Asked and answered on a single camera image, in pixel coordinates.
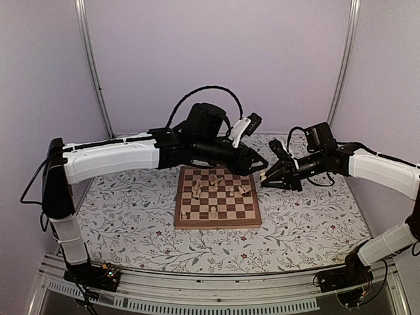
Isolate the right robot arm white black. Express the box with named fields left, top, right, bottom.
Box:
left=260, top=122, right=419, bottom=286

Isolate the aluminium front rail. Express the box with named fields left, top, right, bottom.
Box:
left=28, top=254, right=411, bottom=314

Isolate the floral patterned table mat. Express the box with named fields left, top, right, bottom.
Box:
left=58, top=133, right=373, bottom=275

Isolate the light chess piece cluster centre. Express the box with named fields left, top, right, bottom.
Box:
left=209, top=174, right=225, bottom=192

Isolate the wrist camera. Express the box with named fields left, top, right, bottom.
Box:
left=228, top=112, right=262, bottom=148
left=268, top=139, right=290, bottom=160

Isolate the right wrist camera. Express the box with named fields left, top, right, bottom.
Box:
left=268, top=139, right=290, bottom=160

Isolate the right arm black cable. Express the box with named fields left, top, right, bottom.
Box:
left=285, top=127, right=309, bottom=155

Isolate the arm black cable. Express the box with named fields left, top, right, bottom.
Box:
left=167, top=85, right=245, bottom=129
left=285, top=127, right=309, bottom=155

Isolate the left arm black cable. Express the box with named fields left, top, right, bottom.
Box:
left=167, top=85, right=245, bottom=129

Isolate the aluminium frame post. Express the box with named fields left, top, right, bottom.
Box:
left=325, top=0, right=361, bottom=127
left=74, top=0, right=116, bottom=138

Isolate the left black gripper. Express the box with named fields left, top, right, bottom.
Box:
left=194, top=138, right=270, bottom=177

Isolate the light wooden king piece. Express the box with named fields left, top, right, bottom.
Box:
left=209, top=206, right=218, bottom=219

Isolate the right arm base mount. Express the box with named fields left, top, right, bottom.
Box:
left=316, top=254, right=373, bottom=308

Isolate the lying light bishop piece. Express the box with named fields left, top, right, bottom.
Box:
left=238, top=186, right=249, bottom=196

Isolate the wooden chess board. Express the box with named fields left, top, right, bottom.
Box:
left=174, top=167, right=262, bottom=230

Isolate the right aluminium frame post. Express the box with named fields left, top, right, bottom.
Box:
left=325, top=0, right=361, bottom=127

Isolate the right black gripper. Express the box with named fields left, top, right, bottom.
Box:
left=261, top=151, right=326, bottom=192

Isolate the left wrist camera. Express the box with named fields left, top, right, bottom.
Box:
left=228, top=112, right=262, bottom=148

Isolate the light wooden rook piece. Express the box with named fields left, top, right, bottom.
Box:
left=259, top=170, right=266, bottom=181

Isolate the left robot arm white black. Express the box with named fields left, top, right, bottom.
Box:
left=36, top=103, right=268, bottom=285

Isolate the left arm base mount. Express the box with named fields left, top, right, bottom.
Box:
left=64, top=258, right=121, bottom=292

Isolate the left aluminium frame post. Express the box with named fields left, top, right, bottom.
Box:
left=74, top=0, right=116, bottom=138

